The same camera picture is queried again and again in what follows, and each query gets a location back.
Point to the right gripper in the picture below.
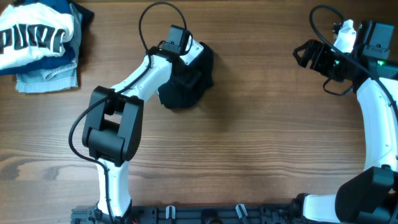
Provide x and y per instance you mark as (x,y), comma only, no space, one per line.
(322,51)

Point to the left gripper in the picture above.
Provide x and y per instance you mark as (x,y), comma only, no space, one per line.
(183,79)

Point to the black t-shirt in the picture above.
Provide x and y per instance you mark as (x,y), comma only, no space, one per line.
(175,97)

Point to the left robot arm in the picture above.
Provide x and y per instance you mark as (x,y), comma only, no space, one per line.
(113,126)

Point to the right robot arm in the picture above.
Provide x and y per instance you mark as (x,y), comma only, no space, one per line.
(371,196)

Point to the black folded garment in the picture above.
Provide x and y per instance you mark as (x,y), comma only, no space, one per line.
(85,18)

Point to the light blue denim garment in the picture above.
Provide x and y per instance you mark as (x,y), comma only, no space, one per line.
(61,78)

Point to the dark blue folded garment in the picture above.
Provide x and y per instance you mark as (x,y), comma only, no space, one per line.
(46,62)

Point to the white Puma shirt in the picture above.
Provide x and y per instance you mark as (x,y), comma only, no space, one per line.
(31,32)

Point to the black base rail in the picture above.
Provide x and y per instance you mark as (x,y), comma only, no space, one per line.
(238,214)

